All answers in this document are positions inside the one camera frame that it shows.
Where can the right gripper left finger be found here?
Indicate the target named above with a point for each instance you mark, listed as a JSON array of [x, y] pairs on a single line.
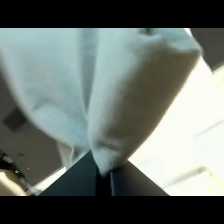
[[80, 180]]

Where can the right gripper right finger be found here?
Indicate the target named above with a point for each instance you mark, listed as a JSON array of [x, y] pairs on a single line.
[[133, 181]]

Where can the white garment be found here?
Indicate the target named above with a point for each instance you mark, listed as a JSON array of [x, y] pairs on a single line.
[[100, 90]]

